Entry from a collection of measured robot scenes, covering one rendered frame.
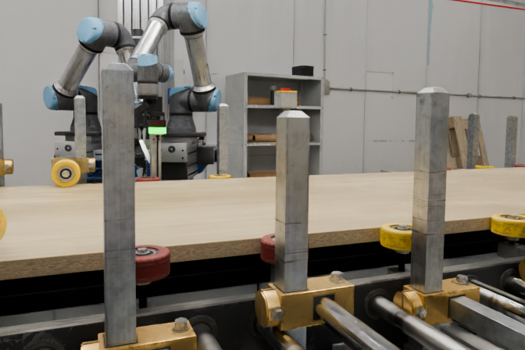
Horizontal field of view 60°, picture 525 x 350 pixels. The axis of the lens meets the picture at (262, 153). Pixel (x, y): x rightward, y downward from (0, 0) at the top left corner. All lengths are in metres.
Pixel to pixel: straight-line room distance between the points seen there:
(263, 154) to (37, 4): 2.48
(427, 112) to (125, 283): 0.49
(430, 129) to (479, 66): 6.34
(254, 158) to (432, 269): 4.07
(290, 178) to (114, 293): 0.26
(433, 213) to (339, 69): 4.66
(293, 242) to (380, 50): 5.22
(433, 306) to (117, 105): 0.55
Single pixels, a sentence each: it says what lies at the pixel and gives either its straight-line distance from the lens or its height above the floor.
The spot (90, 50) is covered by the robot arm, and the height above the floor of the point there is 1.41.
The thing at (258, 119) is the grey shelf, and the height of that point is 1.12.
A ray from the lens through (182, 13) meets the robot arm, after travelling 2.11.
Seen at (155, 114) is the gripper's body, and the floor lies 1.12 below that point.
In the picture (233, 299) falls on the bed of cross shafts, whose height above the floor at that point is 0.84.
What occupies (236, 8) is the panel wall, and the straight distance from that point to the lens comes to 4.80.
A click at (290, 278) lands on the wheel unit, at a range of 0.64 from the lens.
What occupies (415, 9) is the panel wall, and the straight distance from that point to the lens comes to 6.24.
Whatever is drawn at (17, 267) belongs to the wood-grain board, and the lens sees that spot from 0.75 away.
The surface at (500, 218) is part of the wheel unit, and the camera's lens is 1.06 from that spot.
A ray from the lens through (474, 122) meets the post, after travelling 2.38.
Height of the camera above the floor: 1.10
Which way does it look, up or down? 4 degrees down
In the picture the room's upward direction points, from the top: 1 degrees clockwise
